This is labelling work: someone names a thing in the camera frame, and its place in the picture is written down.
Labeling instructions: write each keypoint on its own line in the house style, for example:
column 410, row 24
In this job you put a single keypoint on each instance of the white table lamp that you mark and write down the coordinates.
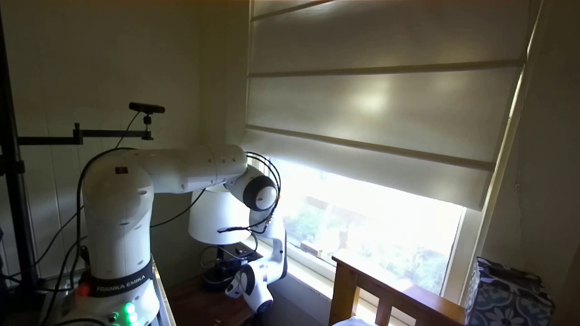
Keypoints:
column 219, row 220

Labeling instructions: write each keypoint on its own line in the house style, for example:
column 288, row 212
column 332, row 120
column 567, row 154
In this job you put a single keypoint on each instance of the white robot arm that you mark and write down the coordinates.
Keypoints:
column 116, row 196

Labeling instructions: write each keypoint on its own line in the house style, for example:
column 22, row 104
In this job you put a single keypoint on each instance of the cream roman window blind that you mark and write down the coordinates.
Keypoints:
column 404, row 93

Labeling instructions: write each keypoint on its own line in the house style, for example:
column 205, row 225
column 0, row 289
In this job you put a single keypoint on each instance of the blue patterned pillow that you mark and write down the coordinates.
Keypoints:
column 502, row 296

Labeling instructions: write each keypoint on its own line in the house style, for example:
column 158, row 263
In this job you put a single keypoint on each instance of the black tripod stand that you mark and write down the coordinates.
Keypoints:
column 13, row 173

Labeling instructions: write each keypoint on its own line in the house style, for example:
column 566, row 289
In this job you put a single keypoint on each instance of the wooden bunk bed frame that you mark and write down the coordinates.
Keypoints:
column 421, row 305

